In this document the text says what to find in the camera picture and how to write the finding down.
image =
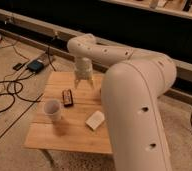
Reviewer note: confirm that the white rectangular block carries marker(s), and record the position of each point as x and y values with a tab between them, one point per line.
95	120

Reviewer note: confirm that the small black flat device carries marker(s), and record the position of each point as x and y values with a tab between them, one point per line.
18	66

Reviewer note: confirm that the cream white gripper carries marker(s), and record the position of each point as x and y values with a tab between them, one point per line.
83	71

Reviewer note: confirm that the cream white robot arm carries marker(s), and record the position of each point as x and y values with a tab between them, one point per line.
129	93

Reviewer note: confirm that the white plastic cup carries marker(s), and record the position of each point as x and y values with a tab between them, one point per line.
52	108

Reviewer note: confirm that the black power adapter box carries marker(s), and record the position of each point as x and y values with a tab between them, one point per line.
35	66

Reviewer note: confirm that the wooden board table top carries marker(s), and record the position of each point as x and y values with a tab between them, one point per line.
70	133

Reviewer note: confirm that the small black rectangular object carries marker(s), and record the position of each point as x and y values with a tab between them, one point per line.
67	98

